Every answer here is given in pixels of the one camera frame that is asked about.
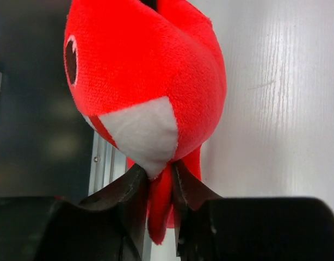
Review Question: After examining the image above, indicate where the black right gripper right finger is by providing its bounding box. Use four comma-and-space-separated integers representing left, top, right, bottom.
172, 161, 334, 260

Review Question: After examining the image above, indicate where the aluminium frame rail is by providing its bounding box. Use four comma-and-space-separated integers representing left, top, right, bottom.
88, 132, 128, 195

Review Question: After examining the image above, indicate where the red shark plush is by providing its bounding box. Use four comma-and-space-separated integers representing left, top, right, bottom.
63, 1, 226, 245

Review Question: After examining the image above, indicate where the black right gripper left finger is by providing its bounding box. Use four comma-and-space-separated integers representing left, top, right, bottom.
0, 165, 148, 260

